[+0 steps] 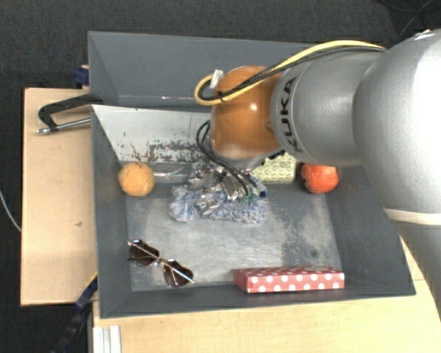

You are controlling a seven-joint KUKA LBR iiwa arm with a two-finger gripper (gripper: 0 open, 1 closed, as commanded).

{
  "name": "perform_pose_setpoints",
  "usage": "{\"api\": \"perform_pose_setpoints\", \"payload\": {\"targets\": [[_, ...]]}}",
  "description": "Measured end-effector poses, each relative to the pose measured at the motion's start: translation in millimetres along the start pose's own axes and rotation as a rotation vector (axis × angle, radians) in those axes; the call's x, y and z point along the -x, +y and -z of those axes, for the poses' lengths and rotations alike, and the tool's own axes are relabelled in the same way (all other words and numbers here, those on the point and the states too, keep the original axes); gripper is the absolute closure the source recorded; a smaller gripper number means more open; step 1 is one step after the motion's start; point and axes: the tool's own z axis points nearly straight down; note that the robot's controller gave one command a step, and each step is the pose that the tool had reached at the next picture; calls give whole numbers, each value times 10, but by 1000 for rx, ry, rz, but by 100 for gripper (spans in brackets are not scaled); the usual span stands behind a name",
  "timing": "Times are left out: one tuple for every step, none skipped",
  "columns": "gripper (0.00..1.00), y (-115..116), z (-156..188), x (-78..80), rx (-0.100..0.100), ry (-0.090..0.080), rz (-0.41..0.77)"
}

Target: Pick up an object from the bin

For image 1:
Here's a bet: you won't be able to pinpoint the red white dotted box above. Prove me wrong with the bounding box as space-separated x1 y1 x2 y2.
232 265 345 294

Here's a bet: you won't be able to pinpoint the brown cardboard board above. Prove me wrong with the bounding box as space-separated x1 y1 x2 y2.
20 87 98 307

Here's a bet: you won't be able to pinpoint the blue and white cloth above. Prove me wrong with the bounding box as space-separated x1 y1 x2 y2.
168 184 270 225

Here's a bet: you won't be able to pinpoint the pale yellow patterned box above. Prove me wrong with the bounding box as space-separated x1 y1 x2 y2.
248 151 297 185

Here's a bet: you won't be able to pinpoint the orange fruit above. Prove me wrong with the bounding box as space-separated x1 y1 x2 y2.
301 163 340 195

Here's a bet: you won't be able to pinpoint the tan orange ball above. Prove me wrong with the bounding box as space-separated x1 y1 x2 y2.
117 161 157 198

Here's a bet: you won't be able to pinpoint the grey metal bin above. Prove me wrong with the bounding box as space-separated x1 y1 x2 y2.
87 30 417 320

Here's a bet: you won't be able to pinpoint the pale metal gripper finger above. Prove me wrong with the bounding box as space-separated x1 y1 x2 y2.
195 193 222 215
187 170 209 192

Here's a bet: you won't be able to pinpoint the brown lens sunglasses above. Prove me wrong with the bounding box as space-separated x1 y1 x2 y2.
126 239 196 289

